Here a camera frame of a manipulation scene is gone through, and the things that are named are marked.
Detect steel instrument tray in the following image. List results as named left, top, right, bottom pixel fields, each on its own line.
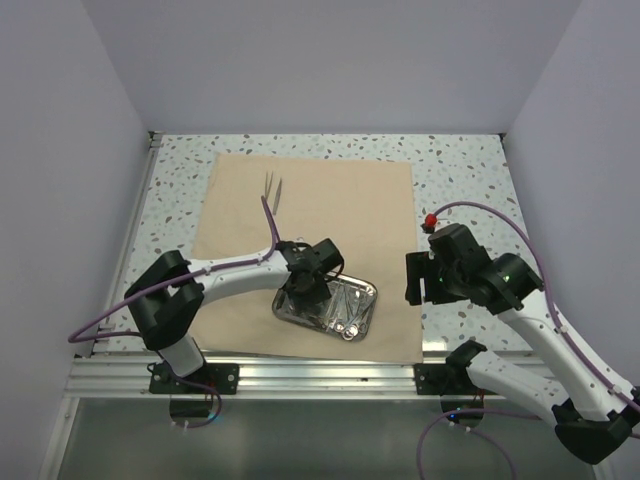
left=272, top=275, right=378, bottom=342

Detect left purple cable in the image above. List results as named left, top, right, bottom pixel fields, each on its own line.
left=67, top=195, right=281, bottom=429

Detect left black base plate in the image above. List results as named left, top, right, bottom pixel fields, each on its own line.
left=147, top=363, right=240, bottom=395

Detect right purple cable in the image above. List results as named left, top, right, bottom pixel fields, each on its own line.
left=417, top=200, right=640, bottom=480

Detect aluminium left side rail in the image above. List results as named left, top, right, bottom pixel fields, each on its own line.
left=92, top=132, right=164, bottom=356

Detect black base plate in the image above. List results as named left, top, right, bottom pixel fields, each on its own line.
left=413, top=363, right=497, bottom=396
left=147, top=363, right=240, bottom=395

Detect aluminium front rail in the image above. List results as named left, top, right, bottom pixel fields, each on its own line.
left=63, top=349, right=587, bottom=401

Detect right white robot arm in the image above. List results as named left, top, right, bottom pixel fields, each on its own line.
left=405, top=223, right=639, bottom=465

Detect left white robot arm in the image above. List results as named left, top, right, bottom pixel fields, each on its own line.
left=124, top=238, right=344, bottom=393

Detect aluminium rail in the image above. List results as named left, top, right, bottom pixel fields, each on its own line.
left=92, top=132, right=164, bottom=356
left=63, top=349, right=587, bottom=401

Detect beige cloth wrap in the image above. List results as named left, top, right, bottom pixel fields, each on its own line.
left=190, top=154, right=423, bottom=364

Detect purple cable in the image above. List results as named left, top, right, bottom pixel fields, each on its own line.
left=417, top=200, right=640, bottom=480
left=67, top=195, right=281, bottom=429

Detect steel tweezers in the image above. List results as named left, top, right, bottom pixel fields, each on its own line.
left=264, top=171, right=273, bottom=199
left=271, top=179, right=283, bottom=216

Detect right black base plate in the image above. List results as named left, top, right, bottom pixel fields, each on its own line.
left=413, top=363, right=497, bottom=396

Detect steel scissors in tray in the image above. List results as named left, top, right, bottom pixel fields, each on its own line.
left=328, top=287, right=376, bottom=341

